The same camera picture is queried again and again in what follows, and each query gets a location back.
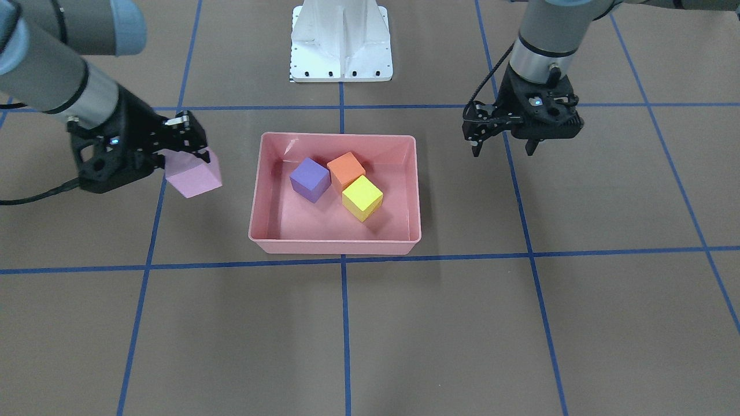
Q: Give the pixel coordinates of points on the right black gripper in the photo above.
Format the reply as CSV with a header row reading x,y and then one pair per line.
x,y
136,126

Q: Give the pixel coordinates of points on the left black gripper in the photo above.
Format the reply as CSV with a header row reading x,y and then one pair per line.
x,y
504,97

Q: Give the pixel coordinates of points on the pink foam block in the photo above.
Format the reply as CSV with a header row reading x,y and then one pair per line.
x,y
191,175

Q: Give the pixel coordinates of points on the purple foam block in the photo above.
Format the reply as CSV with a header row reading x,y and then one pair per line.
x,y
310,179

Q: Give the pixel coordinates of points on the orange foam block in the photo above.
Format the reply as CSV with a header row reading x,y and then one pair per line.
x,y
344,170

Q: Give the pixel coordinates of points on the yellow foam block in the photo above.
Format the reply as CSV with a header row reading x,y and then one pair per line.
x,y
362,198

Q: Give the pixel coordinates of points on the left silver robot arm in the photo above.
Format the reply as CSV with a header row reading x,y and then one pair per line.
x,y
550,34

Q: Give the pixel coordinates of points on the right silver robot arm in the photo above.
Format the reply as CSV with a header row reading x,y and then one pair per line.
x,y
45,45

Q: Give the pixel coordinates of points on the pink plastic bin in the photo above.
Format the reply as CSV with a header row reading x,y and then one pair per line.
x,y
284,222

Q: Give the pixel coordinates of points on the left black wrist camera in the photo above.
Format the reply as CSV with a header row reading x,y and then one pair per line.
x,y
480,121

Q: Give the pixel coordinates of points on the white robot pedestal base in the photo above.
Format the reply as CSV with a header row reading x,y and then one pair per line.
x,y
340,42

